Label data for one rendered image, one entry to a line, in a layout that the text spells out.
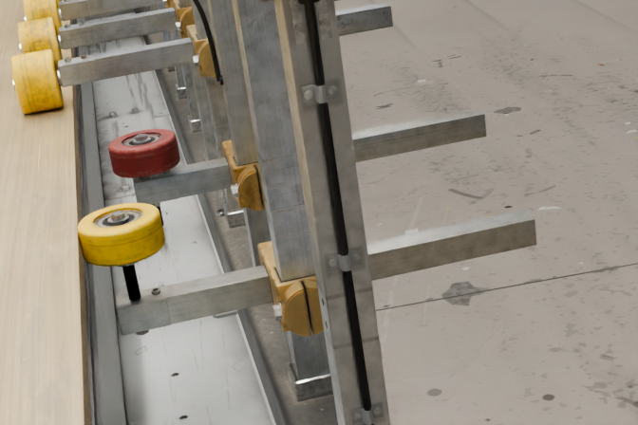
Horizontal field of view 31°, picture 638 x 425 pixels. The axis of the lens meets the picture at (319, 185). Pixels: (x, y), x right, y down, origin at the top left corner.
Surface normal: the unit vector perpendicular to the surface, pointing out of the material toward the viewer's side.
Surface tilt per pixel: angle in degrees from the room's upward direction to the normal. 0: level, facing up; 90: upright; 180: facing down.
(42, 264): 0
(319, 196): 90
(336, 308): 90
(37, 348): 0
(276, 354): 0
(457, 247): 90
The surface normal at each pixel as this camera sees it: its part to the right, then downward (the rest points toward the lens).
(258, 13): 0.21, 0.31
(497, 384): -0.14, -0.93
